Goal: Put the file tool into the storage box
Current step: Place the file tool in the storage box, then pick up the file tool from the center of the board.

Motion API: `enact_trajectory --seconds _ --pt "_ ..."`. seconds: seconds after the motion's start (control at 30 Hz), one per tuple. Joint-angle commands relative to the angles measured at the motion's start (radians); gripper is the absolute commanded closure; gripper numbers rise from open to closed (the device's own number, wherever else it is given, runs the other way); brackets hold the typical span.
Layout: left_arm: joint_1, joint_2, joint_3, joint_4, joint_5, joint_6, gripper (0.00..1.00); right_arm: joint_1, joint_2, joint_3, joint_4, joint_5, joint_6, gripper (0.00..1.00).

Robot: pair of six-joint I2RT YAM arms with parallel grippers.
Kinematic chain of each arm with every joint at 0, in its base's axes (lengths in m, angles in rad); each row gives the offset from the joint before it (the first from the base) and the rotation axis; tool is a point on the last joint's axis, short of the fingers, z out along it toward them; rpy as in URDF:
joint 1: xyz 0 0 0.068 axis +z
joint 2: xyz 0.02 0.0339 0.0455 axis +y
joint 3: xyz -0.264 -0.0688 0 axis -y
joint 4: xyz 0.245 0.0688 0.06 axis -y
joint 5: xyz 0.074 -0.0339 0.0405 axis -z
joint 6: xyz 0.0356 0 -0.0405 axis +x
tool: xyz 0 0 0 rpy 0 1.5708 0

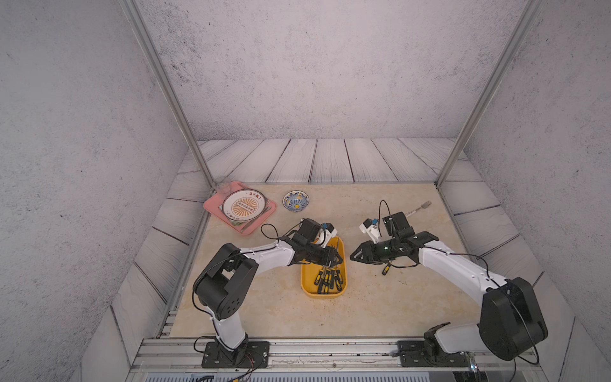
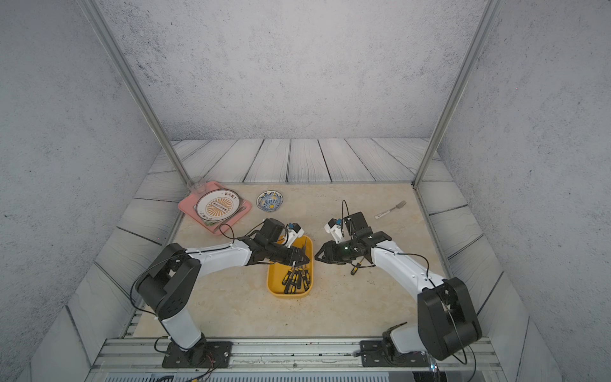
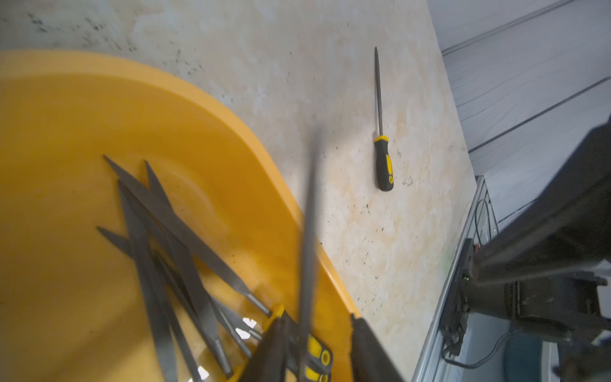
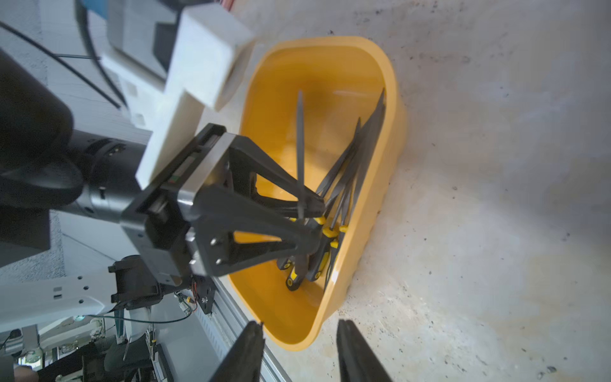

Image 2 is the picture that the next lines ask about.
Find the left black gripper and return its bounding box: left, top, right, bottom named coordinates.
left=266, top=244, right=312, bottom=267

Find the file tool yellow black handle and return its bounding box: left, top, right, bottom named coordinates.
left=282, top=267, right=294, bottom=286

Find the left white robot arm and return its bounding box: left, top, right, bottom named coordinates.
left=130, top=218, right=310, bottom=353

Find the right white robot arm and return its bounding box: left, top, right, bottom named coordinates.
left=314, top=213, right=483, bottom=363

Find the yellow storage box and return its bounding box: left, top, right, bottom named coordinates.
left=267, top=236, right=313, bottom=299

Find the blue patterned bowl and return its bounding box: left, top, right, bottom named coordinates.
left=256, top=190, right=284, bottom=213

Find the white plate orange sunburst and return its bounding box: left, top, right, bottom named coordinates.
left=195, top=189, right=241, bottom=221

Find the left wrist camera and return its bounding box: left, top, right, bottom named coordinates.
left=285, top=223, right=305, bottom=248

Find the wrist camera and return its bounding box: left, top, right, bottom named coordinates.
left=325, top=219, right=344, bottom=244
left=285, top=223, right=305, bottom=248

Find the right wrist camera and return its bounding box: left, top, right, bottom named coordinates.
left=325, top=219, right=344, bottom=244

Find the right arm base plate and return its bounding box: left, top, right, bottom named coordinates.
left=353, top=339, right=431, bottom=368

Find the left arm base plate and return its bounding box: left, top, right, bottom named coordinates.
left=162, top=341, right=233, bottom=369

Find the aluminium rail front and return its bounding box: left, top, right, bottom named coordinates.
left=87, top=337, right=507, bottom=381

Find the right metal frame post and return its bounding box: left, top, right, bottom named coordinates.
left=412, top=0, right=504, bottom=190

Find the metal frame post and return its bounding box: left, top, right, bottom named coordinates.
left=78, top=0, right=190, bottom=185
left=412, top=0, right=504, bottom=190

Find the left metal frame post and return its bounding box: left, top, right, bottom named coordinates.
left=78, top=0, right=190, bottom=185

